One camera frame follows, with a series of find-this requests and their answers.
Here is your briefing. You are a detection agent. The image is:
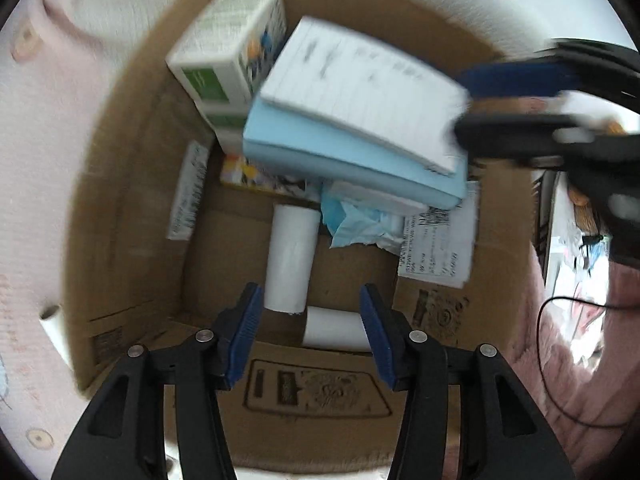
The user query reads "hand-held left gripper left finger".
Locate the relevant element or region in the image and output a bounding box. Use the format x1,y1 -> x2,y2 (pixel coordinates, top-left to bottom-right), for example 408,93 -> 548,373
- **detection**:
57,282 -> 263,480

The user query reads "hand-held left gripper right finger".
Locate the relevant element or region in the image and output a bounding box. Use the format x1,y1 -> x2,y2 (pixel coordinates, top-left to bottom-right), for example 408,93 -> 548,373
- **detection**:
360,283 -> 571,480

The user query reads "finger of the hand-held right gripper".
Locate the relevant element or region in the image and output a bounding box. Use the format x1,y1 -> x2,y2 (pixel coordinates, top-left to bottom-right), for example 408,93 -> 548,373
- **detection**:
452,115 -> 640,171
457,40 -> 640,111

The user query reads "white cardboard tube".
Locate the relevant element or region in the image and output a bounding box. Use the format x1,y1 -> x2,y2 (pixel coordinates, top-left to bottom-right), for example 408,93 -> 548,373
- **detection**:
301,305 -> 371,353
263,204 -> 322,315

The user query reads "brown cardboard box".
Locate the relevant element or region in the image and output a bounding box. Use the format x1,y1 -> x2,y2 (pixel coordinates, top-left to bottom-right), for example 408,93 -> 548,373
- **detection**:
67,0 -> 546,476

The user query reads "white spiral notepad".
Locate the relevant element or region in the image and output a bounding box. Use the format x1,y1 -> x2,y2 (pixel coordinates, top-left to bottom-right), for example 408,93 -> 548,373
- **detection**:
260,16 -> 471,176

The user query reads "pile of white paper tubes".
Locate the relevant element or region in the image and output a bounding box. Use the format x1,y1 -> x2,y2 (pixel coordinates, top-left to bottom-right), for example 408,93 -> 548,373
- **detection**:
39,304 -> 71,366

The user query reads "white printed paper sheet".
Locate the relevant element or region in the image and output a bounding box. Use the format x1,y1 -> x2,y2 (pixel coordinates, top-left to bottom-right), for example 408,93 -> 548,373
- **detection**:
397,180 -> 481,289

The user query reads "crumpled blue plastic wrap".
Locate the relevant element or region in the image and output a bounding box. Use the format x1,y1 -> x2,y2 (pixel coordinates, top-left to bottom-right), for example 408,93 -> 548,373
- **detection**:
320,187 -> 406,250

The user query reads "white shipping label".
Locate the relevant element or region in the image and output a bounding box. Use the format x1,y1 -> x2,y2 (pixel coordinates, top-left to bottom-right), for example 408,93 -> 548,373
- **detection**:
166,140 -> 211,241

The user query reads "pink fluffy cloth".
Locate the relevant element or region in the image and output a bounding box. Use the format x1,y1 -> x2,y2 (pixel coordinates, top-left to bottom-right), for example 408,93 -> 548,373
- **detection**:
520,250 -> 640,480

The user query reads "colourful printed small box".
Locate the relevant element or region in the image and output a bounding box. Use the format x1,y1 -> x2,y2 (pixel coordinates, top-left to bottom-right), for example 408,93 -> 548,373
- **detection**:
220,152 -> 307,196

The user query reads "light blue book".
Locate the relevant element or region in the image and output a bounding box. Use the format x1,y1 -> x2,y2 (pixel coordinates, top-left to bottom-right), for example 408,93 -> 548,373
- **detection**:
242,95 -> 468,211

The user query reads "green and white carton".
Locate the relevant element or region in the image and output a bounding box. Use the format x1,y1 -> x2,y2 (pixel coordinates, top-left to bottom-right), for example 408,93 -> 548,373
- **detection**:
194,100 -> 251,153
166,0 -> 288,106

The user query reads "pink printed blanket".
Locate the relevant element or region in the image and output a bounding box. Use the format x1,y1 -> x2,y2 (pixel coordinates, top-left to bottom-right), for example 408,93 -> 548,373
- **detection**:
0,0 -> 621,480

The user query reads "black cable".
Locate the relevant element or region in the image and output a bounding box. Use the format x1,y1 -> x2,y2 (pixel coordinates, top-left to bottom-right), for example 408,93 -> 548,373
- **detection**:
537,296 -> 640,428

